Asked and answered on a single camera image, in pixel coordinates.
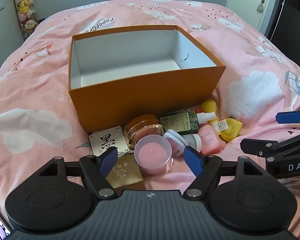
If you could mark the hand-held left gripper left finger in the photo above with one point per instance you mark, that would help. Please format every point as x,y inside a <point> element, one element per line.
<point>107,161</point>

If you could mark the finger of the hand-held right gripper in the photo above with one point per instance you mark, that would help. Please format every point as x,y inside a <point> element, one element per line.
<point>290,117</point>
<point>258,146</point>

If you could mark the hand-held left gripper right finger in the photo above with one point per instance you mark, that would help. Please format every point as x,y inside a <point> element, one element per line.
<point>193,161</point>

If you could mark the white card box black print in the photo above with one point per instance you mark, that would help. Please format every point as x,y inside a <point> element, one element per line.
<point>107,140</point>

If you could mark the gold box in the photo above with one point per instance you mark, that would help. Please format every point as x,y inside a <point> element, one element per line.
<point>125,173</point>

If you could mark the pink pump bottle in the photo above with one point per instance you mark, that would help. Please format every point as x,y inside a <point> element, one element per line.
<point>208,138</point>

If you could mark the green spray bottle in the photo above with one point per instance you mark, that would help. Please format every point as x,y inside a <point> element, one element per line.
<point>177,123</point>

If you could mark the orange cardboard box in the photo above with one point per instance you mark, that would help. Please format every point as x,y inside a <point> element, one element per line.
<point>140,100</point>

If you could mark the small grey-green jar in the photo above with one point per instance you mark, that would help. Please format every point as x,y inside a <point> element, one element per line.
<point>193,141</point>

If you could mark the white jar pink label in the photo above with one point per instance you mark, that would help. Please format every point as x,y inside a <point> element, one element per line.
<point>173,142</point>

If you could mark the clear jar pink candle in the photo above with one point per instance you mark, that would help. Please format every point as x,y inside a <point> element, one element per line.
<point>152,155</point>

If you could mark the small white yellow tube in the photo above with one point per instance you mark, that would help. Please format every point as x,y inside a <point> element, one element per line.
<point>219,125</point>

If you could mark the amber glass jar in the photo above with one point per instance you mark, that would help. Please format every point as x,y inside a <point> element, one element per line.
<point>140,127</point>

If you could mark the yellow bottle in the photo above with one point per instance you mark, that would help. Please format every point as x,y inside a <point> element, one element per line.
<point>208,106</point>

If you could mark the pink printed blanket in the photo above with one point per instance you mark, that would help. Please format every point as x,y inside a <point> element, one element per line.
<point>40,92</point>

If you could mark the dark tall furniture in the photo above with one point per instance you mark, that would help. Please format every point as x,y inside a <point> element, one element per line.
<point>295,10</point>

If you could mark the small hanging pouch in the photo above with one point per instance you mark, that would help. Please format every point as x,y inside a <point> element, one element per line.
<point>260,8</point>

